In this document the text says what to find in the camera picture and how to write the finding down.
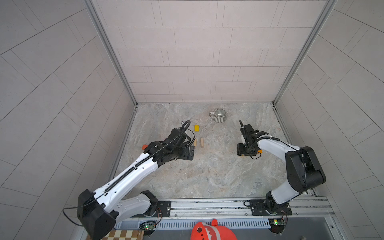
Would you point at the aluminium corner profile left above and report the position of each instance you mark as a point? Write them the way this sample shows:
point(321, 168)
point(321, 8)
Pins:
point(107, 44)

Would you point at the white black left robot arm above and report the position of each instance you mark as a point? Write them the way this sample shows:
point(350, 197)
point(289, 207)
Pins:
point(100, 210)

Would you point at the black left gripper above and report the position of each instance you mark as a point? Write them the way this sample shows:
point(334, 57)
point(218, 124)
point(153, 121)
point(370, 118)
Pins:
point(185, 155)

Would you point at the aluminium corner profile right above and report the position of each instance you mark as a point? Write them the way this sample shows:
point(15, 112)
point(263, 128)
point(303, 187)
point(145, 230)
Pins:
point(321, 20)

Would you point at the aluminium mounting rail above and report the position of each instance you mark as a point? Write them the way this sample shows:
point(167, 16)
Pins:
point(207, 209)

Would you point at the red plush toy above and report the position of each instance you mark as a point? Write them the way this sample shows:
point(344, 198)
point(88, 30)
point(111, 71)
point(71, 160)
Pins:
point(203, 231)

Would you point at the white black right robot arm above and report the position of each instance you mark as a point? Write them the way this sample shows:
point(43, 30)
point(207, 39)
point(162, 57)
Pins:
point(304, 171)

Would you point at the aluminium corner profile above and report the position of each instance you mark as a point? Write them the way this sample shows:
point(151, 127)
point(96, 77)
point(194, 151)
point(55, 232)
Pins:
point(321, 20)
point(107, 44)

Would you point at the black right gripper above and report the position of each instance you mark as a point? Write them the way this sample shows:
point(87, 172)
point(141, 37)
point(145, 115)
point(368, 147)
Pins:
point(239, 150)

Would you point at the checkered chess board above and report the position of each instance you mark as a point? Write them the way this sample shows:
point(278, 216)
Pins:
point(124, 235)

